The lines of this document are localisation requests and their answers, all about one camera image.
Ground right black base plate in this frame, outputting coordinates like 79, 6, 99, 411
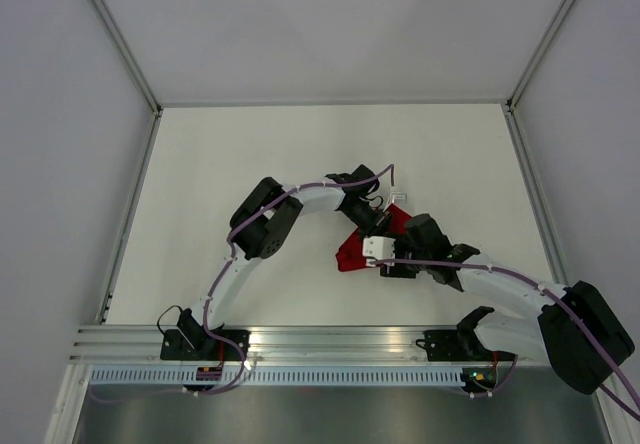
415, 329, 514, 363

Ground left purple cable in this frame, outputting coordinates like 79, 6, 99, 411
89, 163, 397, 405

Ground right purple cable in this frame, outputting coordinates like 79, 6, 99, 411
369, 258, 640, 423

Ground right aluminium frame post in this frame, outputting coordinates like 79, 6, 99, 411
504, 0, 579, 113

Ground white slotted cable duct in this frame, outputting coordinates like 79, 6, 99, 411
90, 365, 463, 387

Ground purple cable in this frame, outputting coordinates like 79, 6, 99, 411
369, 258, 640, 423
89, 163, 397, 405

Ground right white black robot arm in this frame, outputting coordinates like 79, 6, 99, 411
362, 214, 635, 394

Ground red cloth napkin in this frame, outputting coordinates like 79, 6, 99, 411
335, 204, 412, 272

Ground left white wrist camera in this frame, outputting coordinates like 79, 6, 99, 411
387, 191, 407, 206

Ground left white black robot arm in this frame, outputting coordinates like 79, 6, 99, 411
156, 164, 394, 363

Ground aluminium frame post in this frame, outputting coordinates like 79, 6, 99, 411
67, 0, 162, 114
504, 0, 579, 113

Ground left aluminium frame post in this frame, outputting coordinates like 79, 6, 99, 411
67, 0, 162, 114

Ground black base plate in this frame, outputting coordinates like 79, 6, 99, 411
160, 328, 250, 362
415, 329, 514, 363

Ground aluminium mounting rail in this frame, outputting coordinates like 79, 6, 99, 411
69, 326, 614, 365

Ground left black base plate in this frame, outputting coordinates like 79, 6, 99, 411
160, 328, 250, 362

